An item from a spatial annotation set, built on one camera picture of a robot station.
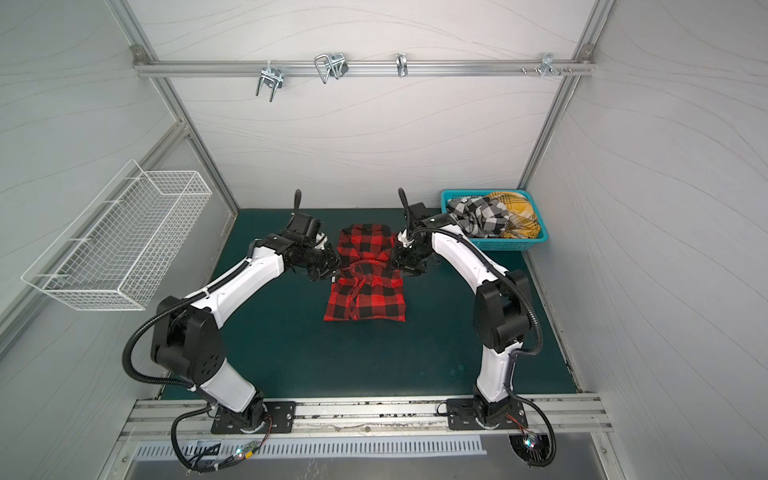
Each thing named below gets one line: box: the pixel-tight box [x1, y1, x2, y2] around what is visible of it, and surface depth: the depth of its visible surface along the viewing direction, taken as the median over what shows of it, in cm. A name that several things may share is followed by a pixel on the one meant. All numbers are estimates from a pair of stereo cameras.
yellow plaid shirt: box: [486, 191, 541, 239], surface depth 106 cm
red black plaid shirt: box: [324, 224, 407, 322], surface depth 95 cm
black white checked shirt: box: [448, 196, 510, 238], surface depth 108 cm
